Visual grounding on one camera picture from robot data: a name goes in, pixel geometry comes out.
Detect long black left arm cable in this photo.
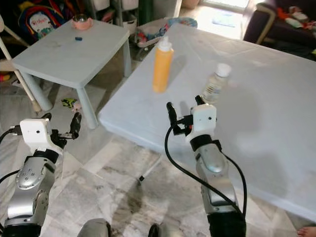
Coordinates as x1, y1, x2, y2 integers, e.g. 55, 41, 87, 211
0, 127, 23, 145

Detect short black left arm cable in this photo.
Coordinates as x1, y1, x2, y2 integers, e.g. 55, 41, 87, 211
0, 170, 21, 184

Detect long black arm cable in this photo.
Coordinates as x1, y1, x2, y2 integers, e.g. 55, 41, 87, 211
164, 123, 245, 218
0, 127, 23, 145

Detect person bare foot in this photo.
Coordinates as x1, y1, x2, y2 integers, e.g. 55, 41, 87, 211
296, 226, 316, 237

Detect small green toy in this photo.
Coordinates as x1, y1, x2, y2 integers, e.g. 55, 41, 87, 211
62, 98, 77, 108

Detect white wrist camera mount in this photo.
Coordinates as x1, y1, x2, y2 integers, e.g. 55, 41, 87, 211
187, 103, 219, 144
20, 118, 65, 155

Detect colourful child backpack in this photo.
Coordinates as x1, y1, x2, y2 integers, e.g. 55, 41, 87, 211
17, 2, 62, 42

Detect pink bowl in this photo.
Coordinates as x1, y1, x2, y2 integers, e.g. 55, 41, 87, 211
72, 14, 93, 31

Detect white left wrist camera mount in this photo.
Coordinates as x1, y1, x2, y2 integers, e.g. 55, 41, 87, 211
20, 118, 65, 155

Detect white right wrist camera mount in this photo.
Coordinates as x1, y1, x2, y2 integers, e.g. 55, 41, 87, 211
187, 103, 219, 144

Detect long black right arm cable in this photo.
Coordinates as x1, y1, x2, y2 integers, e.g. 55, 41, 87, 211
164, 123, 245, 218

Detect short black right arm cable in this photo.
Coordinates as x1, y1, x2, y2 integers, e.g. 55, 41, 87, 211
225, 154, 248, 218

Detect short black arm cable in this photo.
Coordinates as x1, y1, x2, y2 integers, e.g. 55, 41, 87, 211
225, 154, 248, 218
0, 170, 21, 184

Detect large pale blue table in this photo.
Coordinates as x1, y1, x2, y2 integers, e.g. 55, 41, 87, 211
98, 22, 316, 223

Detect orange squeeze bottle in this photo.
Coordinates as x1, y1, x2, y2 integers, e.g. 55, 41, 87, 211
152, 36, 174, 94

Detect small pale blue table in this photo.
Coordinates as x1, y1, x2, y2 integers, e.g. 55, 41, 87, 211
11, 19, 133, 130

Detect grey right robot leg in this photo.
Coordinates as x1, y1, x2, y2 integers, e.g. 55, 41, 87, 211
148, 223, 161, 237

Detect patterned baby bouncer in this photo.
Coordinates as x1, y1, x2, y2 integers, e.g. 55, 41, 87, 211
136, 17, 198, 47

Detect dark armchair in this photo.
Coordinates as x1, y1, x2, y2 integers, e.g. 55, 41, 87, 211
244, 0, 316, 47

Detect clear bottle white cap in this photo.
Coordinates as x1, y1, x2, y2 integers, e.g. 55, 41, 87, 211
200, 63, 233, 104

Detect white high chair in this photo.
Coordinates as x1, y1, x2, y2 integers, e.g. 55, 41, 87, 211
0, 15, 41, 113

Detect grey robot leg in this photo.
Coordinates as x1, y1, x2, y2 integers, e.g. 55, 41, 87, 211
77, 219, 112, 237
148, 223, 161, 237

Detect grey left robot leg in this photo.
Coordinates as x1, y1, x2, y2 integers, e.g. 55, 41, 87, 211
77, 219, 112, 237

